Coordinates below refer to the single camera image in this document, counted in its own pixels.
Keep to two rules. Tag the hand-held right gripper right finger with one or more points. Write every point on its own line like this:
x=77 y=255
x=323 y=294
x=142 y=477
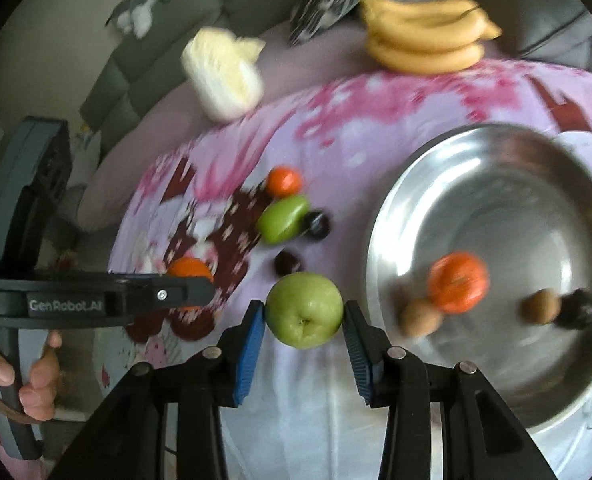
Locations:
x=361 y=355

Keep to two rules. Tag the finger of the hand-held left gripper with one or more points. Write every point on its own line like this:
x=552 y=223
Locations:
x=176 y=292

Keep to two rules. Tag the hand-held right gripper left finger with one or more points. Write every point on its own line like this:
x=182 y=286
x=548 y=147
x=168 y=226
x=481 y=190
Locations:
x=248 y=355

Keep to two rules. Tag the orange tangerine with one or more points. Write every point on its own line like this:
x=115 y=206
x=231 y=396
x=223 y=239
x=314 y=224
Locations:
x=191 y=267
x=458 y=282
x=284 y=181

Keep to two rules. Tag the small brown fruit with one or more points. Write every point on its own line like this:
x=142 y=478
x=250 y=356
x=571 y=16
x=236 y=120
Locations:
x=420 y=317
x=540 y=306

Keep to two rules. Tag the green apple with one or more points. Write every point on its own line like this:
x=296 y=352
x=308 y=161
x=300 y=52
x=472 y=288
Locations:
x=303 y=307
x=281 y=220

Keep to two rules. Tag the stainless steel basin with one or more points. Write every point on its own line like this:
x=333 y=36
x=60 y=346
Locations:
x=501 y=240

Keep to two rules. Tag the person's left hand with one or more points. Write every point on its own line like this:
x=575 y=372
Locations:
x=43 y=385

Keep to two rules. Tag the printed pink blanket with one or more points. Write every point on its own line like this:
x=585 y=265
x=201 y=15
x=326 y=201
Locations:
x=356 y=150

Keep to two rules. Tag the napa cabbage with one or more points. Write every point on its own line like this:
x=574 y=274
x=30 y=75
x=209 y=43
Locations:
x=223 y=77

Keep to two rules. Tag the grey green sofa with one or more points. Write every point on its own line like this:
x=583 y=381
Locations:
x=176 y=60

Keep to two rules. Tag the pink bed sheet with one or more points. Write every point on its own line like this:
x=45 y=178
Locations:
x=316 y=65

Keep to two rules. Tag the yellow banana bunch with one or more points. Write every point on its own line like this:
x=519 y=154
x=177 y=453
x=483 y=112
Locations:
x=421 y=45

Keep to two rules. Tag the black white patterned pillow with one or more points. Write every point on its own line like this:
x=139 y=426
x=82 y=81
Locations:
x=331 y=0

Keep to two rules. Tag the grey cushion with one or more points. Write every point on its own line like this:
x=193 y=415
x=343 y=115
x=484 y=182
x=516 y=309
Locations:
x=551 y=15

